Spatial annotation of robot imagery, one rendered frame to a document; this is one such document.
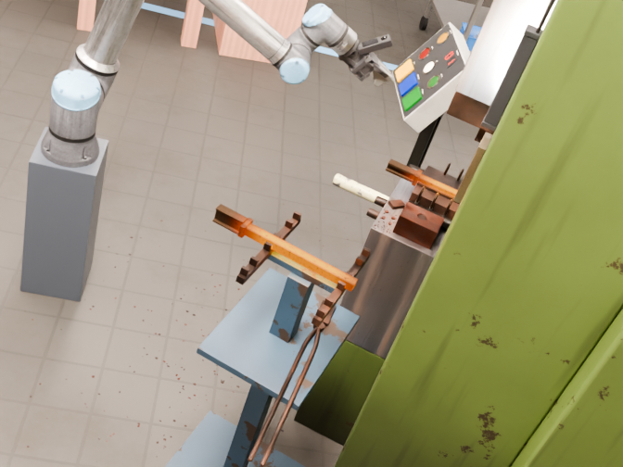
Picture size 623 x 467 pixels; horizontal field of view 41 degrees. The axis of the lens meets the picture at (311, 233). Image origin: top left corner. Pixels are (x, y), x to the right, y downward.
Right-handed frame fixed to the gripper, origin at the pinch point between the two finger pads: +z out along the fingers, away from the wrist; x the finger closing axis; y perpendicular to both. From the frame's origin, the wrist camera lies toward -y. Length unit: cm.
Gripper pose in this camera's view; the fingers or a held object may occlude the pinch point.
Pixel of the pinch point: (393, 78)
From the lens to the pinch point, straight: 287.4
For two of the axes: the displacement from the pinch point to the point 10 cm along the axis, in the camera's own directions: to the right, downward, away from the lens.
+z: 7.1, 5.2, 4.8
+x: 0.5, 6.4, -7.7
